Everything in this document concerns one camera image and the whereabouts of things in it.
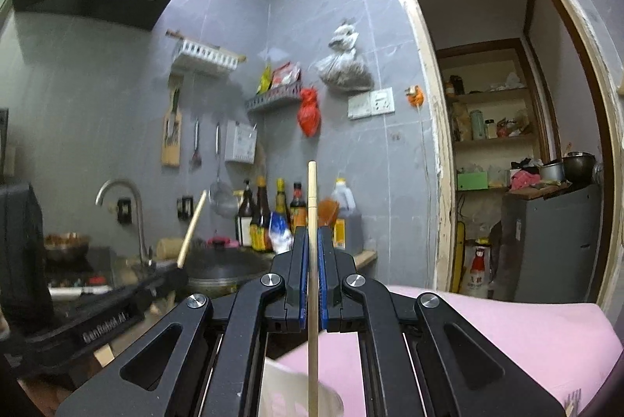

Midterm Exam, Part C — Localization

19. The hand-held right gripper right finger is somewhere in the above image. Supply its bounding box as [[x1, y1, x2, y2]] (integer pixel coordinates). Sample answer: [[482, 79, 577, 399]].
[[318, 226, 569, 417]]

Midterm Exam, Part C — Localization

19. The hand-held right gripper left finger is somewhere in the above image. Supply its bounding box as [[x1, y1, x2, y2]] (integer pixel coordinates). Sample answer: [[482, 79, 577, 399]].
[[56, 226, 310, 417]]

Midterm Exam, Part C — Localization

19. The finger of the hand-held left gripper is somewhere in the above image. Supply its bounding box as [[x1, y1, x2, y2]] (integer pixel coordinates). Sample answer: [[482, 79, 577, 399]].
[[145, 267, 191, 302]]

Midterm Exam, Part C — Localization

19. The wooden chopstick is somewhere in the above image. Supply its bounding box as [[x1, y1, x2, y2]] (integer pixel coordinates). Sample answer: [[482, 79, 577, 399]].
[[176, 190, 208, 270], [308, 161, 320, 417]]

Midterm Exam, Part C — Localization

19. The blue white packet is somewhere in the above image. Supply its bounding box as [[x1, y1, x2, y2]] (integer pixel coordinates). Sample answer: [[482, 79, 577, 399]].
[[267, 211, 296, 254]]

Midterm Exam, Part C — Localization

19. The metal bowl with food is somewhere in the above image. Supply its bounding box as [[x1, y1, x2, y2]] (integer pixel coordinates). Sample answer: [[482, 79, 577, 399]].
[[44, 232, 92, 264]]

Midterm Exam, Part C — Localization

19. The cooking oil jug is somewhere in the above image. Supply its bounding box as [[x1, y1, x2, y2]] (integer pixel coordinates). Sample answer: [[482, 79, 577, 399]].
[[331, 177, 364, 254]]

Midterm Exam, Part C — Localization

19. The black wok with lid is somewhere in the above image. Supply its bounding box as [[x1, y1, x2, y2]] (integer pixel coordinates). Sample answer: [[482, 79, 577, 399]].
[[185, 246, 276, 296]]

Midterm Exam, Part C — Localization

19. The orange plastic bag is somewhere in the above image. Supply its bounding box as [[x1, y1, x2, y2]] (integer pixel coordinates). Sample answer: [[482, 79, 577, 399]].
[[317, 198, 339, 233]]

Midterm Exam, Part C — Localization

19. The red label sauce bottle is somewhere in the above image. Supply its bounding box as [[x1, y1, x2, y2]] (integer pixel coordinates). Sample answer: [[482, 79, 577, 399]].
[[290, 182, 308, 230]]

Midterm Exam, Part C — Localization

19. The yellow label sauce bottle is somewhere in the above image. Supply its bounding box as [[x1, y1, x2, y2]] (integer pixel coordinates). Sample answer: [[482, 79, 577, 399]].
[[251, 177, 274, 252]]

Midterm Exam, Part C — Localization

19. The black stove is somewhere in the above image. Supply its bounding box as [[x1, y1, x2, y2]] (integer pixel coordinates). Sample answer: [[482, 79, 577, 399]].
[[46, 246, 115, 301]]

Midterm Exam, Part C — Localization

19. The slim dark sauce bottle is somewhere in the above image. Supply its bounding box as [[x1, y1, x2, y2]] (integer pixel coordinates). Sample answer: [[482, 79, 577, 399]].
[[273, 178, 291, 228]]

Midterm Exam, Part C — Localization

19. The metal faucet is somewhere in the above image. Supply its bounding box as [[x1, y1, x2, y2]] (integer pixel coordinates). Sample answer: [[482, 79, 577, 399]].
[[95, 179, 154, 269]]

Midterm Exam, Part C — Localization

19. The hanging metal strainer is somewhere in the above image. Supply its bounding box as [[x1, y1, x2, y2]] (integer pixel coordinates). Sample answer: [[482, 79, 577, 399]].
[[209, 122, 239, 218]]

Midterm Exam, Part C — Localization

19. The hanging metal spatula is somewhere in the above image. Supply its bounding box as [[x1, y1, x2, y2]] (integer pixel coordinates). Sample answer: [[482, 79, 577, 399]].
[[189, 117, 203, 171]]

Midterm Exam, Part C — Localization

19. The yellow flat object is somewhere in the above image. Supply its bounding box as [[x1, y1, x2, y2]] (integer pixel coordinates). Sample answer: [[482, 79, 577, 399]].
[[453, 222, 466, 293]]

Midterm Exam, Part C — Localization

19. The white hanging box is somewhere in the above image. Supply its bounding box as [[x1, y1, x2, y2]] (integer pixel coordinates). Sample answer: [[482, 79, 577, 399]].
[[225, 121, 257, 164]]

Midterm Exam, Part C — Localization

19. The white bag with red figure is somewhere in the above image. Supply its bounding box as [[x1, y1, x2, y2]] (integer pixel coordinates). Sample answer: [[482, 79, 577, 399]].
[[461, 239, 493, 298]]

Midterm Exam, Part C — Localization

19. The red plastic bag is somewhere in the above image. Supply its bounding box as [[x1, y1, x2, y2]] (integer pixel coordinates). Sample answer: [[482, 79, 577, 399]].
[[298, 88, 321, 138]]

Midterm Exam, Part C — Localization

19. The green box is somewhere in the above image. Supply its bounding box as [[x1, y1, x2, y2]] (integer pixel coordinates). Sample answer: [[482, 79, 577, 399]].
[[457, 172, 488, 191]]

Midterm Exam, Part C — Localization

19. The red snack packet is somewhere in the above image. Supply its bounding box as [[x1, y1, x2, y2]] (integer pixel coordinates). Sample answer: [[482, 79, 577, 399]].
[[270, 62, 300, 87]]

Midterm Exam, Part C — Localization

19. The pink floral tablecloth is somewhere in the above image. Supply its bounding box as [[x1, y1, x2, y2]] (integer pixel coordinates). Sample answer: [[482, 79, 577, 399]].
[[266, 285, 624, 417]]

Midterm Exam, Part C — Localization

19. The clear hanging plastic bag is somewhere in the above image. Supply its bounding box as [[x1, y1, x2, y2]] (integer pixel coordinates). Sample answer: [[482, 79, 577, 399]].
[[314, 20, 374, 94]]

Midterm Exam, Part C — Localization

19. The green bottle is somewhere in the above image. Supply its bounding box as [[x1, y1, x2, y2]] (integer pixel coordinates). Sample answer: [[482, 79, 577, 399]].
[[470, 109, 487, 140]]

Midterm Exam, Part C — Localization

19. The pink cloth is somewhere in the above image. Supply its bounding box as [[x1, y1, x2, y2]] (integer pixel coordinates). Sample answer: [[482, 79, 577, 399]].
[[509, 170, 542, 191]]

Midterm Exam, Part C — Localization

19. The grey cabinet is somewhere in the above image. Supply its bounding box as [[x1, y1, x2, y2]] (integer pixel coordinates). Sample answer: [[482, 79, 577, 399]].
[[502, 183, 603, 303]]

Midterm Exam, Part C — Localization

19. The wooden shelf unit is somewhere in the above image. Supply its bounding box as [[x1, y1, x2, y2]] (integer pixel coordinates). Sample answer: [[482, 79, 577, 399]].
[[436, 39, 551, 203]]

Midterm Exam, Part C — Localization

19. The small metal pot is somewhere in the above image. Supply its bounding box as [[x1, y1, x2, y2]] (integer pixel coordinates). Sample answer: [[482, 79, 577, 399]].
[[539, 161, 566, 183]]

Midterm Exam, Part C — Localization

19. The dark metal pot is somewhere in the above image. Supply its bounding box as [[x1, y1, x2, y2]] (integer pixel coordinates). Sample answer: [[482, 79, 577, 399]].
[[563, 151, 596, 184]]

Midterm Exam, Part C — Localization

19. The wooden wall knife holder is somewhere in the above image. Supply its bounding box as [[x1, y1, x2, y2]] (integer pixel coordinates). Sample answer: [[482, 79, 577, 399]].
[[162, 76, 183, 167]]

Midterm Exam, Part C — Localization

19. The white wall socket panel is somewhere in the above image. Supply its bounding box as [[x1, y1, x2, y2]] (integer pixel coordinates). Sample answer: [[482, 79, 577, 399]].
[[347, 88, 395, 120]]

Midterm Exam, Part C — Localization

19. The grey wall shelf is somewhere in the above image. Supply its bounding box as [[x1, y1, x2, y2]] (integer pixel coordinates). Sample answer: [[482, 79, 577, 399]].
[[245, 82, 303, 113]]

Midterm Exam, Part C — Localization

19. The wooden door frame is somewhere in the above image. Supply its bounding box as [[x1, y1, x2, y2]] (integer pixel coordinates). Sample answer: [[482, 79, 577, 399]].
[[387, 0, 624, 311]]

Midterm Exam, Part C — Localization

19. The white wall rack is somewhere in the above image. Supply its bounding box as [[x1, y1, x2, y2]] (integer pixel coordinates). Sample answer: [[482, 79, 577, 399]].
[[166, 30, 246, 77]]

